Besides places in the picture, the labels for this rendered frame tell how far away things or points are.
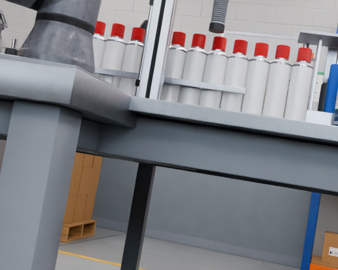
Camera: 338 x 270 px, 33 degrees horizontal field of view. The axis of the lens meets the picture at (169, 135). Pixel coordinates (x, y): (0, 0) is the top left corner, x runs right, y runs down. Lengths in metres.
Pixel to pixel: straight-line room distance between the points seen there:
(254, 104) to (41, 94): 0.83
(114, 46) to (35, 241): 0.88
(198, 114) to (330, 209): 4.98
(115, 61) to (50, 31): 0.38
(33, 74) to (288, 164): 0.36
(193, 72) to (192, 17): 4.86
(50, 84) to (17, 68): 0.04
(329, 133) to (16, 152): 0.38
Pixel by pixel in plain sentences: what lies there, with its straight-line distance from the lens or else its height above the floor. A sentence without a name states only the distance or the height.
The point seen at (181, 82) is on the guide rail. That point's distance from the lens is 1.37.
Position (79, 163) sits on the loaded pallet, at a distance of 4.98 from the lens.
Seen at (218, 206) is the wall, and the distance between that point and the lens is 5.88.
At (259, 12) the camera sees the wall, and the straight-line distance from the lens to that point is 6.13.
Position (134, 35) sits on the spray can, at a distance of 1.46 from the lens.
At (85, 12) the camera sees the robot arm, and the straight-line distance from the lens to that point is 1.11.
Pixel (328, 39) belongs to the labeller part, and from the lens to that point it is 1.52.
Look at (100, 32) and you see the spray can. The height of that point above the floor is 1.06.
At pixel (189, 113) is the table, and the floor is 0.82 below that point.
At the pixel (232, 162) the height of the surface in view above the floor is 0.76.
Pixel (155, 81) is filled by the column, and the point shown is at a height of 0.93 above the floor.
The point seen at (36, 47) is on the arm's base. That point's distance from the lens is 1.08.
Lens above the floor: 0.74
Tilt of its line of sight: 4 degrees up
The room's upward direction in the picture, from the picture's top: 10 degrees clockwise
